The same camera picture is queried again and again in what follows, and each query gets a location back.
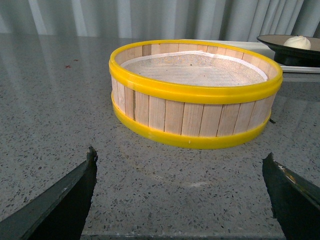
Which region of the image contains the yellow-rimmed wooden steamer basket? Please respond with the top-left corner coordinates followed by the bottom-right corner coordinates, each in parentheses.
top-left (109, 39), bottom-right (283, 149)

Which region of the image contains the beige plate with black rim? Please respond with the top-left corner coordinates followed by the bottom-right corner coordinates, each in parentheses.
top-left (257, 34), bottom-right (320, 68)

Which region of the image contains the white steamer liner cloth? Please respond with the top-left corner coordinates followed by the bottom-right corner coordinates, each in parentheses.
top-left (120, 50), bottom-right (268, 87)

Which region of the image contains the white rectangular tray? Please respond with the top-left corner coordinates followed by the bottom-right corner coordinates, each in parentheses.
top-left (184, 38), bottom-right (320, 74)

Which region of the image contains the grey pleated curtain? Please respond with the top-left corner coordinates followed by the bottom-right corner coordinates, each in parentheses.
top-left (0, 0), bottom-right (320, 42)

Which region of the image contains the white steamed bun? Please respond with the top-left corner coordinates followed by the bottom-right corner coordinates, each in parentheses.
top-left (283, 35), bottom-right (311, 50)

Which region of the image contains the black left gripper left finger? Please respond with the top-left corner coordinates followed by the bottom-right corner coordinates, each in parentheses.
top-left (0, 146), bottom-right (98, 240)

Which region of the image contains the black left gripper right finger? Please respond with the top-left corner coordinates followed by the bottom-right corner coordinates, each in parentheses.
top-left (262, 153), bottom-right (320, 240)

